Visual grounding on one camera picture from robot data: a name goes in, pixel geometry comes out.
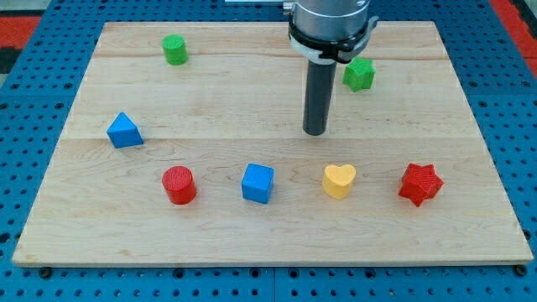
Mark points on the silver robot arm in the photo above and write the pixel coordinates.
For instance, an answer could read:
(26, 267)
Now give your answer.
(329, 31)

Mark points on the blue triangle block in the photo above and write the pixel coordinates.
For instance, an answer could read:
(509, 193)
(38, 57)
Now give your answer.
(123, 132)

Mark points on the blue cube block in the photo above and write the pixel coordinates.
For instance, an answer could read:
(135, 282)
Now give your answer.
(257, 183)

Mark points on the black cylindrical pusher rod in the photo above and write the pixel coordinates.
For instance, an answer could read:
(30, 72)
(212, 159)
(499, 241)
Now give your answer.
(318, 92)

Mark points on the yellow heart block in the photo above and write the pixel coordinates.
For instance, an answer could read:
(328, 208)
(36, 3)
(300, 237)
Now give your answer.
(337, 180)

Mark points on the wooden board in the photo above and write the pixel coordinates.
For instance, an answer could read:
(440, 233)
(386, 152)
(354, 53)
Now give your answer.
(239, 100)

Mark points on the red cylinder block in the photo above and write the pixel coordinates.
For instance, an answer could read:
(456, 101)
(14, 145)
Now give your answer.
(179, 185)

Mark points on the green star block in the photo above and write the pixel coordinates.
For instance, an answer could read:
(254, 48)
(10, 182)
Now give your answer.
(359, 74)

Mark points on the green cylinder block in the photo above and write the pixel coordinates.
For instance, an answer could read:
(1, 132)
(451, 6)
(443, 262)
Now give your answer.
(175, 50)

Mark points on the red star block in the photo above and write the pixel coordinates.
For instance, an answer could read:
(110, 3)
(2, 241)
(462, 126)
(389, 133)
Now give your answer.
(420, 183)

